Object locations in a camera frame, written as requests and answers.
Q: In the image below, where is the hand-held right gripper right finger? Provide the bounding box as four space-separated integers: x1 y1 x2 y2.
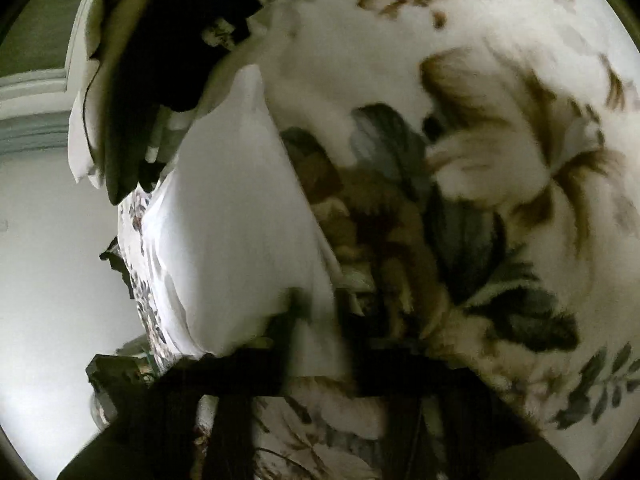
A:
344 294 582 480

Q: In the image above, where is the folded black garment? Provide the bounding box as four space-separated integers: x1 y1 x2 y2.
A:
100 0 264 206

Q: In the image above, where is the floral bed sheet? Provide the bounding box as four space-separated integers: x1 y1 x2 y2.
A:
117 0 640 480

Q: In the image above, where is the white t-shirt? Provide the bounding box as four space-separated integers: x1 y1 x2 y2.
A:
117 62 352 379

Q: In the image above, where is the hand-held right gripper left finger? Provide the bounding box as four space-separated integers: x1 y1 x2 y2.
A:
56 287 302 480

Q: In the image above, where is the folded beige garment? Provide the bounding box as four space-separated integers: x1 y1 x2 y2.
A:
66 0 171 187

